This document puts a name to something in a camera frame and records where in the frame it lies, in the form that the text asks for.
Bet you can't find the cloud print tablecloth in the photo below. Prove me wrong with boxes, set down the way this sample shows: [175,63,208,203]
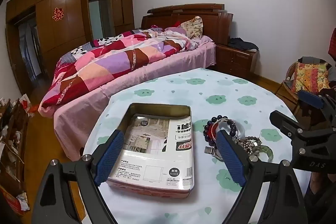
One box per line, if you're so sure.
[83,68,311,224]

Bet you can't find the red paper decoration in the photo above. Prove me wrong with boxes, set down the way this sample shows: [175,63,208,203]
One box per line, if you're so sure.
[51,7,65,22]

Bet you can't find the pale gold beaded necklace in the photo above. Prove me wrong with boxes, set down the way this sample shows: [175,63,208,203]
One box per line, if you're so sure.
[235,138,263,157]

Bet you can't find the dark blue bead bracelet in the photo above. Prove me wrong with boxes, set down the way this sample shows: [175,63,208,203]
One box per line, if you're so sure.
[203,115,246,141]

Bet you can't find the colourful patterned cushion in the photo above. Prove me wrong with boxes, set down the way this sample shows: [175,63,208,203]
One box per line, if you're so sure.
[291,61,330,95]

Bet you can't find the dark folded clothes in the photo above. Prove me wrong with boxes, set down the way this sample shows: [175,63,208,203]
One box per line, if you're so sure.
[227,37,259,53]

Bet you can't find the patchwork quilt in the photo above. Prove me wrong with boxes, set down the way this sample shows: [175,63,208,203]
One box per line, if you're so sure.
[39,29,200,112]

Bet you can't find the silver metal wristwatch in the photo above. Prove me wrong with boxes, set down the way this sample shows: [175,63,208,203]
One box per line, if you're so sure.
[205,145,224,161]

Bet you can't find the wooden wardrobe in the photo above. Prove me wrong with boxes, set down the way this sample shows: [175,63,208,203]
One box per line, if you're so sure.
[5,0,136,94]

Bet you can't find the wooden headboard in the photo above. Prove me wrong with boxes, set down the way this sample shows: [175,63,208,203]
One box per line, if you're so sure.
[142,4,234,45]

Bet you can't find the wooden nightstand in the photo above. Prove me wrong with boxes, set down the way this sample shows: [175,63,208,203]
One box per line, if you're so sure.
[215,44,259,78]

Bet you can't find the grey bead bracelet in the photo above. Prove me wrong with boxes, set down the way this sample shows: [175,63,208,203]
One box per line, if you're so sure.
[236,136,261,146]

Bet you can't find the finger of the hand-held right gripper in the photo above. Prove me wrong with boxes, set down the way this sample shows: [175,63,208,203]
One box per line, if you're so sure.
[270,110,329,144]
[298,89,336,133]

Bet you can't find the bed with pink sheet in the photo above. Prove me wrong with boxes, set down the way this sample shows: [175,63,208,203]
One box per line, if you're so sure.
[38,4,234,161]

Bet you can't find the wicker chair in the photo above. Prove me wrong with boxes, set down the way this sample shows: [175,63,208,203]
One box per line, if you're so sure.
[275,56,334,115]

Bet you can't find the green jade bracelet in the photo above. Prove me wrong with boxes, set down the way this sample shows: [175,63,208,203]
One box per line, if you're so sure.
[251,145,274,162]

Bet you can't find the printed paper sheet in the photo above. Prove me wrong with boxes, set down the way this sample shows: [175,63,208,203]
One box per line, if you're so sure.
[109,114,194,186]

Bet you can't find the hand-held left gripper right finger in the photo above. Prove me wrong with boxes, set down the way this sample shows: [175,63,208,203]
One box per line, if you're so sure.
[215,130,313,224]

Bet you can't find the rectangular metal tin box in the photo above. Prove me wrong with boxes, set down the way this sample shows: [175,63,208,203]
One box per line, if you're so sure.
[106,102,195,200]

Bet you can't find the floral pillow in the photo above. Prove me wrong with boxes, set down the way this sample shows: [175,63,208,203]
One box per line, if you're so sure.
[180,16,204,40]

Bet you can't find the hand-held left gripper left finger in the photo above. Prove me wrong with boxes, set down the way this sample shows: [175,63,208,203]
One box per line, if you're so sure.
[31,130,125,224]

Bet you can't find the cluttered wooden shelf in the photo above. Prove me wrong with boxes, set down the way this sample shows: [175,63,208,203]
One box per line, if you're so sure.
[0,94,34,217]

